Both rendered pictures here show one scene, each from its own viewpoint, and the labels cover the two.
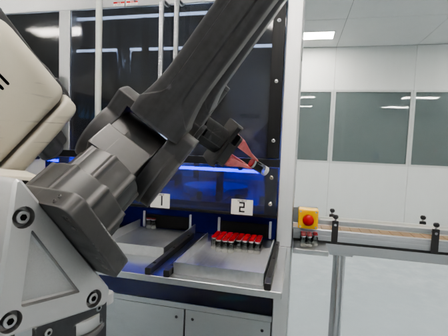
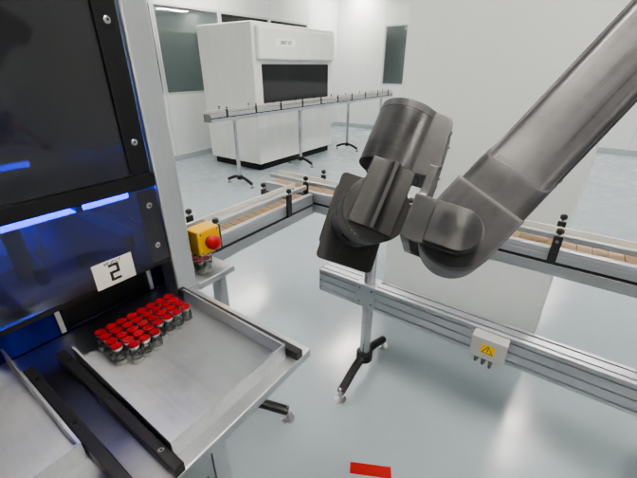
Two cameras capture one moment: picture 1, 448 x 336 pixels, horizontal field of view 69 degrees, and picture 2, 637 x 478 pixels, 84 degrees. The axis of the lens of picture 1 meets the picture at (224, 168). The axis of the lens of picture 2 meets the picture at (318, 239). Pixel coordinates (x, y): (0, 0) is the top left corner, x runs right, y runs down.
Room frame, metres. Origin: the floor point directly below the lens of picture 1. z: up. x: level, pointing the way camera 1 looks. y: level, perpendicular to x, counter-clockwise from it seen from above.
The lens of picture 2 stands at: (0.59, 0.37, 1.42)
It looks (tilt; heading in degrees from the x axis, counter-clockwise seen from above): 26 degrees down; 293
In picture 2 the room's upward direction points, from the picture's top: straight up
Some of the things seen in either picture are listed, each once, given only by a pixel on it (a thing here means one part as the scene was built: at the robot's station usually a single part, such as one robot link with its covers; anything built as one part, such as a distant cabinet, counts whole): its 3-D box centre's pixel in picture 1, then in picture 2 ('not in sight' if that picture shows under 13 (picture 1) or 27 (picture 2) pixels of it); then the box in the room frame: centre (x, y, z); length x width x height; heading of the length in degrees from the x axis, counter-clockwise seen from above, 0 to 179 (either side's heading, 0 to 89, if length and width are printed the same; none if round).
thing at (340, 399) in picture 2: not in sight; (363, 360); (0.90, -0.97, 0.07); 0.50 x 0.08 x 0.14; 77
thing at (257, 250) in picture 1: (235, 245); (155, 332); (1.15, -0.05, 0.90); 0.18 x 0.02 x 0.05; 77
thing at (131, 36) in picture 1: (120, 81); not in sight; (1.39, 0.44, 1.51); 0.47 x 0.01 x 0.59; 77
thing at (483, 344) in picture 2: not in sight; (488, 346); (0.40, -0.79, 0.50); 0.12 x 0.05 x 0.09; 167
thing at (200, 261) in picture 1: (230, 254); (180, 352); (1.06, -0.03, 0.90); 0.34 x 0.26 x 0.04; 167
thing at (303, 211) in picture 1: (307, 217); (202, 237); (1.23, -0.33, 1.00); 0.08 x 0.07 x 0.07; 167
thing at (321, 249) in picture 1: (309, 247); (203, 269); (1.27, -0.35, 0.87); 0.14 x 0.13 x 0.02; 167
